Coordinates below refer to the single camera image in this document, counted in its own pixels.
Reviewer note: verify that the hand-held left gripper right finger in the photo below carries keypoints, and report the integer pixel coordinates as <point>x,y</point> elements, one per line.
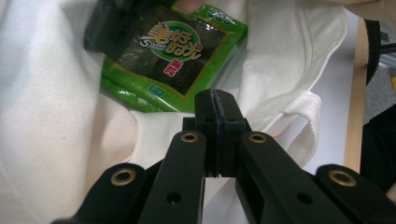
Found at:
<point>230,130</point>

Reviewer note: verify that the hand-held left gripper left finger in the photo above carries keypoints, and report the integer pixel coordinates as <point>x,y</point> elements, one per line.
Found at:
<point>206,124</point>

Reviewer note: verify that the green seaweed snack packet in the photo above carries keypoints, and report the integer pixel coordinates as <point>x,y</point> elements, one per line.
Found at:
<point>174,62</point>

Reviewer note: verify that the white tote bag green print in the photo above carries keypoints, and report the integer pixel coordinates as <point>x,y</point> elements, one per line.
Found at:
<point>46,124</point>

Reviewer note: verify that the dark cloth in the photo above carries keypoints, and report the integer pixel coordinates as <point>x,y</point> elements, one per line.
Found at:
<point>378,146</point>

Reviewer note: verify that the metal floor rail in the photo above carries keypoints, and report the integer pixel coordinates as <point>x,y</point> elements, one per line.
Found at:
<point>389,57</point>

